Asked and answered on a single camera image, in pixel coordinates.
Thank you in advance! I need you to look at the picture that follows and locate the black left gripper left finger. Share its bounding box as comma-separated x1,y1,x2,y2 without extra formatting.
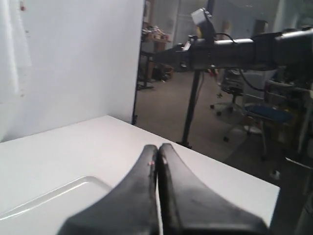
58,145,158,235

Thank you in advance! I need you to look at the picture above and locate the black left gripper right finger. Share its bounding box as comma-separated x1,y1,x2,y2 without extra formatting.
158,143,269,235

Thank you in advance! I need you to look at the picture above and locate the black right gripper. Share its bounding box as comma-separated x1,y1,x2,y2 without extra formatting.
153,39,215,70

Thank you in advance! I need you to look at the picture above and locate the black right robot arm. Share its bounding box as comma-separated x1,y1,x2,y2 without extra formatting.
153,28,313,71

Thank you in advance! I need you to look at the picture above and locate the wooden shelf with clutter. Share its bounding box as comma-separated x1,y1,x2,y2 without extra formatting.
141,22,171,44

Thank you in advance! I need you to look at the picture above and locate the black tripod stand pole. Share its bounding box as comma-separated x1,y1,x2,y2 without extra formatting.
177,70,201,149

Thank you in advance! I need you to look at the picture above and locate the white office chair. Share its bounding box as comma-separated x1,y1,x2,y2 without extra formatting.
210,69,244,117

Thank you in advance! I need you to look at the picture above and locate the white rectangular plastic tray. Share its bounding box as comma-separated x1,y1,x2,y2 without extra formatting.
0,176,112,235

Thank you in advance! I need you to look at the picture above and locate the blue seat chair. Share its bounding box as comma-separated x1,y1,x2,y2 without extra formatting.
223,102,294,161

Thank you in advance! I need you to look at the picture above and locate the white paper backdrop sheet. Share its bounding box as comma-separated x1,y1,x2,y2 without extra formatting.
0,0,32,95

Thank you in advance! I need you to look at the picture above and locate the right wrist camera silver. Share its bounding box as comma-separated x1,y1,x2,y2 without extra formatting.
190,7,216,40

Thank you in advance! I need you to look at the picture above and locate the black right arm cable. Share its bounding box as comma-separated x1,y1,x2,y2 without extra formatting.
215,32,267,93

